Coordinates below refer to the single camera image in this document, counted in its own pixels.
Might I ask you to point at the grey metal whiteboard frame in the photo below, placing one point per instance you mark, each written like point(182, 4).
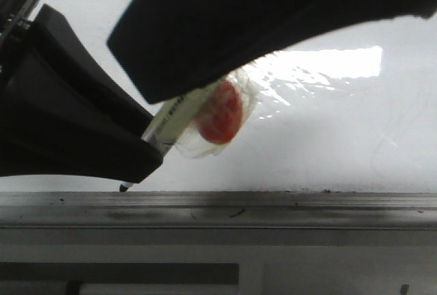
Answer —
point(218, 210)

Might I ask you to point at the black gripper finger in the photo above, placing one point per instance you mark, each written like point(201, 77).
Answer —
point(62, 114)
point(170, 47)

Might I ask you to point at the red round magnet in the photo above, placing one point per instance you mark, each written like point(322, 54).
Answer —
point(221, 117)

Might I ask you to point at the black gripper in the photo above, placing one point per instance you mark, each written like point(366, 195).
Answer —
point(16, 32)

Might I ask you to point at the white whiteboard marker pen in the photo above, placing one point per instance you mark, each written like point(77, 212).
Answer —
point(174, 117)

